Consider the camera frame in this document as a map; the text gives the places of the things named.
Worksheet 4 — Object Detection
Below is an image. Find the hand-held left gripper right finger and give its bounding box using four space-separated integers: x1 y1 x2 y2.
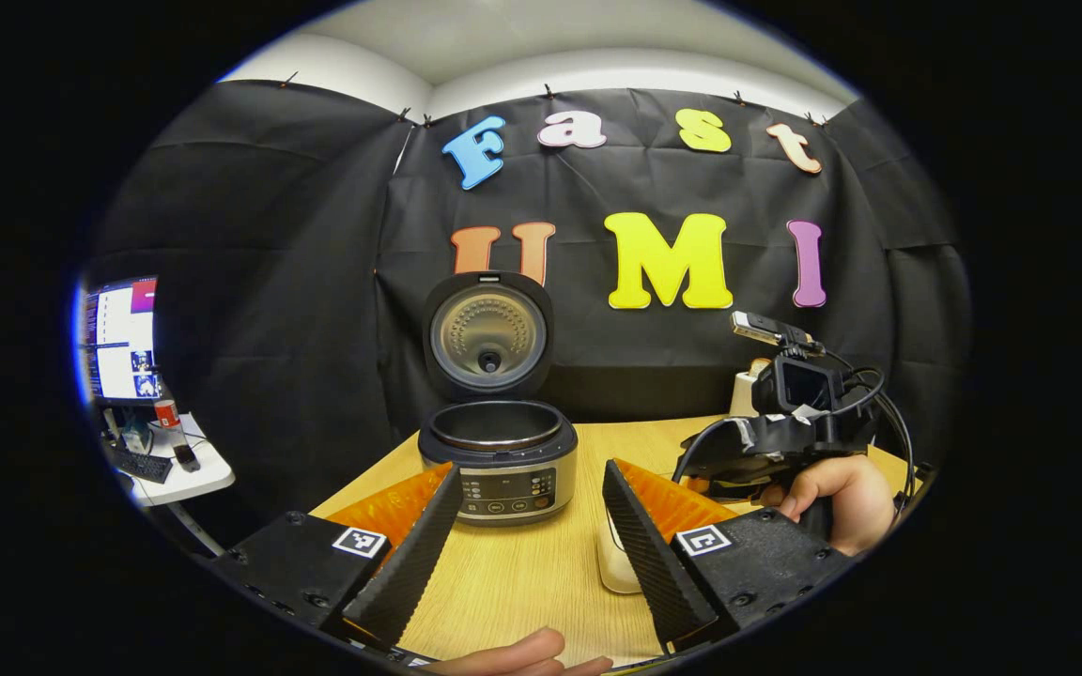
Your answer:
602 458 857 653

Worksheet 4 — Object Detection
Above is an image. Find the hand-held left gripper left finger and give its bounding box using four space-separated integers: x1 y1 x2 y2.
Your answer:
208 462 462 651

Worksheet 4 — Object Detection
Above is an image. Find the clear plastic rice container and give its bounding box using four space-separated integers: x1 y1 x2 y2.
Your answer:
595 507 643 595

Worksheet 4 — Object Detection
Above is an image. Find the dark grey rice cooker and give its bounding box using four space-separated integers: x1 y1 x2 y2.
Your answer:
417 270 580 527

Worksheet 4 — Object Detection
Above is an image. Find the white toaster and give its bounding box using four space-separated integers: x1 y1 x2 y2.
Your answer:
729 357 775 419

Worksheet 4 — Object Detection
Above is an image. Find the white side table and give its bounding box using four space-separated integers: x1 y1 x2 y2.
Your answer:
100 413 237 557

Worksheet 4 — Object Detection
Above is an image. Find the red label drink bottle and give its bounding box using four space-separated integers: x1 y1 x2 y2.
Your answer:
154 394 202 473

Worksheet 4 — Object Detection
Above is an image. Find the black keyboard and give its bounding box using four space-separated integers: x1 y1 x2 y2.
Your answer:
109 446 174 484

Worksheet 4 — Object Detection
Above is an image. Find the computer monitor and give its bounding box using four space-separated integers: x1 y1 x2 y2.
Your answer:
81 275 162 405

